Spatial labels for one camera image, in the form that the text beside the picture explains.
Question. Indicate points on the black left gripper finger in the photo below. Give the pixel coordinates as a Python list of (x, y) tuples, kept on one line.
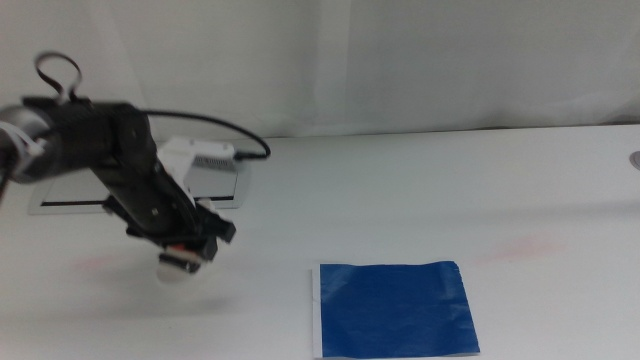
[(182, 260), (222, 231)]

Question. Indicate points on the blue mat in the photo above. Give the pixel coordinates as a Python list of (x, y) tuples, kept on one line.
[(395, 310)]

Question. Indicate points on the white curtain backdrop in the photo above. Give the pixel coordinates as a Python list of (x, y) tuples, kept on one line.
[(400, 60)]

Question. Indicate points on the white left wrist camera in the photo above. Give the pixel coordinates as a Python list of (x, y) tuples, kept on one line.
[(200, 148)]

